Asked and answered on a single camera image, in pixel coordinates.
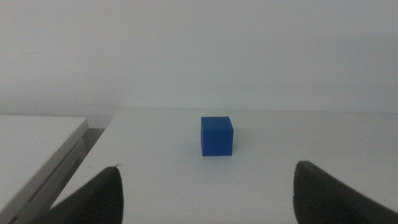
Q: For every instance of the blue cube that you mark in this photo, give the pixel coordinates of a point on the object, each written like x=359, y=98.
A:
x=217, y=138

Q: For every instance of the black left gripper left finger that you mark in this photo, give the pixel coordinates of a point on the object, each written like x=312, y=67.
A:
x=96, y=199

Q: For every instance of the white side table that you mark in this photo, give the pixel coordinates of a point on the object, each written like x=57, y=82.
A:
x=28, y=146

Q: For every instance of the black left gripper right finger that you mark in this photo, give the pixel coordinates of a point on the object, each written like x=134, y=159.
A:
x=323, y=199

